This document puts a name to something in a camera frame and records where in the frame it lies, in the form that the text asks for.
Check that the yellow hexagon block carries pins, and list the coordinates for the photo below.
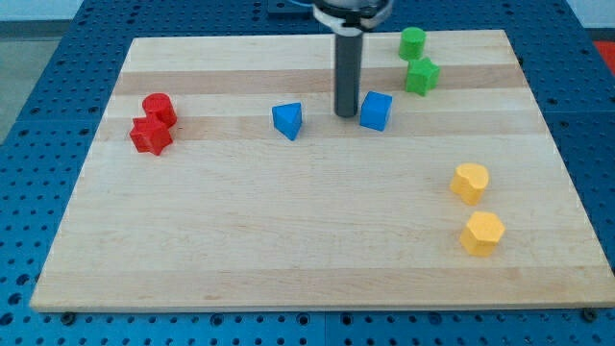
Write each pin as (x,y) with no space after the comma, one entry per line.
(482,233)

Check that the green cylinder block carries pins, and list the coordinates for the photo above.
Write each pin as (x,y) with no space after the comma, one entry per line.
(412,43)

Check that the blue cube block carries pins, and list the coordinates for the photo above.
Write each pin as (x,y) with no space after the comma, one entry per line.
(375,110)

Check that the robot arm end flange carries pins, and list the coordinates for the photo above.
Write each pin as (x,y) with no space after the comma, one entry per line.
(350,18)

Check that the green star block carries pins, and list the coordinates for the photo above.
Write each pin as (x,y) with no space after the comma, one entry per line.
(422,76)

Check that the red cylinder block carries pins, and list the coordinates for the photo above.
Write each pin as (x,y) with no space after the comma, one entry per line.
(158,106)

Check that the blue triangle block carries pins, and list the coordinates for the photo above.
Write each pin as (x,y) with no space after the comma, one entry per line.
(288,119)

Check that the wooden board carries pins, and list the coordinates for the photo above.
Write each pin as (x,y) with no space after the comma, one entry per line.
(232,215)

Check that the red star block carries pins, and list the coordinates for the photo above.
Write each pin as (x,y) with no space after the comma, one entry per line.
(150,135)

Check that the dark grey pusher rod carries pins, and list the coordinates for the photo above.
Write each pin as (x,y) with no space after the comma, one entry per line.
(347,69)

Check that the yellow heart block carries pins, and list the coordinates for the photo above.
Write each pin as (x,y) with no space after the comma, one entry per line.
(469,182)

